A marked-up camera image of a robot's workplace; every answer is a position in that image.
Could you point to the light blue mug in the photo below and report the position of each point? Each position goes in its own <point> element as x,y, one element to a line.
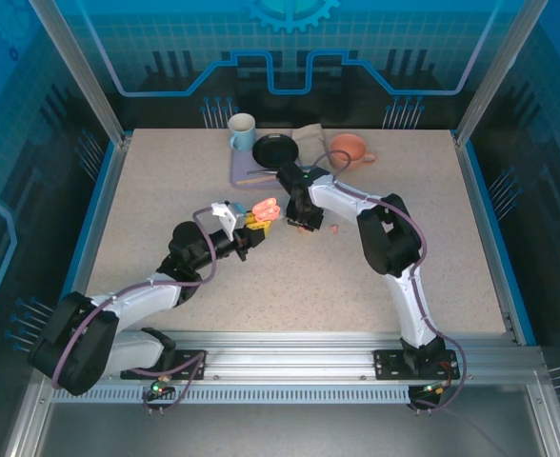
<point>242,138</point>

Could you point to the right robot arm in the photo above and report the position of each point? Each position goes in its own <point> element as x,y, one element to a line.
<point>342,197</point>

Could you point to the black round plate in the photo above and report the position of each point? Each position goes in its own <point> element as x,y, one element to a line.
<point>275,151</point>

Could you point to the beige folded cloth napkin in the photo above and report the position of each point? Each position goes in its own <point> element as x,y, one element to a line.
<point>311,143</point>

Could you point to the aluminium frame post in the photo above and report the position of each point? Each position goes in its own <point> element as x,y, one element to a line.
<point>494,71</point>
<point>80,71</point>

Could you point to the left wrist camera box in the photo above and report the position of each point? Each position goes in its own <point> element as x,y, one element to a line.
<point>224,212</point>

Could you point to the lavender plastic tray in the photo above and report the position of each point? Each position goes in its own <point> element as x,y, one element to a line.
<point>240,166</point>

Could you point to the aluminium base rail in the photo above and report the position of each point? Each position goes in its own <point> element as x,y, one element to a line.
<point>289,357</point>

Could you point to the small connector board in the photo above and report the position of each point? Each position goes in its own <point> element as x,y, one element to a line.
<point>432,390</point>
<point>158,388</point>

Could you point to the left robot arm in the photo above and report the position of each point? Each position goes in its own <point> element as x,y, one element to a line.
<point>137,295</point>

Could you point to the wooden chopstick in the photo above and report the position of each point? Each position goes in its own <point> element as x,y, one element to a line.
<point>256,180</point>

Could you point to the blue table edge strip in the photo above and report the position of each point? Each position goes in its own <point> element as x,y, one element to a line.
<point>98,190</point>
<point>484,190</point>

